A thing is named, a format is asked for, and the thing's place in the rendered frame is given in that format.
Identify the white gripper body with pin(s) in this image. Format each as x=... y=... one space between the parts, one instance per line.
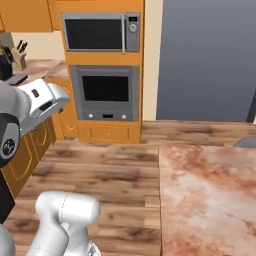
x=60 y=96

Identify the orange wall cupboards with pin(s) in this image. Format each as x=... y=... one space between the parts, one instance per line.
x=25 y=15

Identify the orange base cupboards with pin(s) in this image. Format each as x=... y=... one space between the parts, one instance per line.
x=68 y=120

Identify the wooden knife block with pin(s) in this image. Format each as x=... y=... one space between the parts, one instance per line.
x=20 y=58

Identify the silver microwave oven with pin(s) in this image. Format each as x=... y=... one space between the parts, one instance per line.
x=100 y=32

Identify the orange tall oven cabinet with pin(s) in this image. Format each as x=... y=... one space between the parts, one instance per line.
x=106 y=132

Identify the silver built-in oven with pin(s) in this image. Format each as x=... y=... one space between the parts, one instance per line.
x=105 y=93

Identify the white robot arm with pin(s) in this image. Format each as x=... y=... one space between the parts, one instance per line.
x=63 y=213

